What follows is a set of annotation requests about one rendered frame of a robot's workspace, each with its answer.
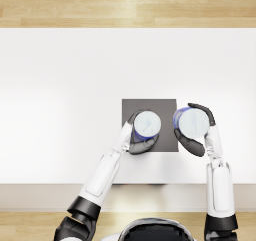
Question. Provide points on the blue can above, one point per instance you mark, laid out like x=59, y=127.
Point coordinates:
x=192, y=122
x=145, y=125

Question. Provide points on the dark grey square mat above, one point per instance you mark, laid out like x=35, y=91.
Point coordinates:
x=166, y=108

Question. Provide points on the dark round robot body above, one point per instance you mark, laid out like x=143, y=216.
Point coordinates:
x=156, y=231

